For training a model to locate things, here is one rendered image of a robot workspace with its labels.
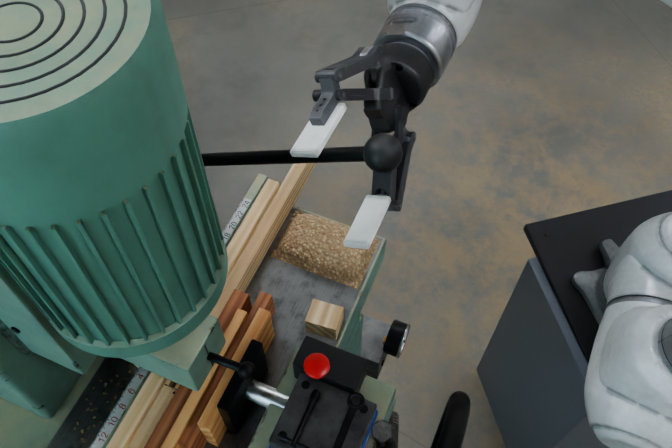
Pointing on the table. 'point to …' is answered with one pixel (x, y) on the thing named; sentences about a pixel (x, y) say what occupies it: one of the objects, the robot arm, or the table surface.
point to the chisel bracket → (186, 356)
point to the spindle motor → (100, 156)
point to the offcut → (324, 319)
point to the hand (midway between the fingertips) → (336, 195)
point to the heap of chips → (323, 249)
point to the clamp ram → (248, 390)
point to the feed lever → (383, 149)
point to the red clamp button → (316, 366)
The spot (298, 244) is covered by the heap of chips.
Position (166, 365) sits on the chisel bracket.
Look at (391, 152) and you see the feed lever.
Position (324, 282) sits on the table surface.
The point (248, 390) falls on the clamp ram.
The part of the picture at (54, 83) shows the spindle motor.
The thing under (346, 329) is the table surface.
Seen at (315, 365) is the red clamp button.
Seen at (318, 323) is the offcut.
